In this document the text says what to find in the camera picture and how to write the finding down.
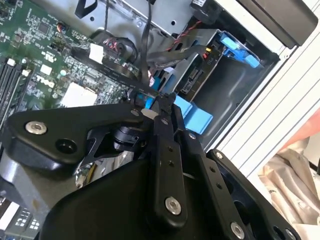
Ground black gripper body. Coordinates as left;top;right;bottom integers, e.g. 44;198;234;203
39;157;226;240

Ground hard disk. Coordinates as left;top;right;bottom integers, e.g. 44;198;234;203
172;28;265;96

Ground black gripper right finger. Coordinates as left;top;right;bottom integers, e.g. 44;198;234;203
172;103;302;240

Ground black data wire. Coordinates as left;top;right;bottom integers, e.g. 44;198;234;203
71;43;167;111

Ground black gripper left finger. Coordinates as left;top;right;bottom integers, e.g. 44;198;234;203
2;92;189;227

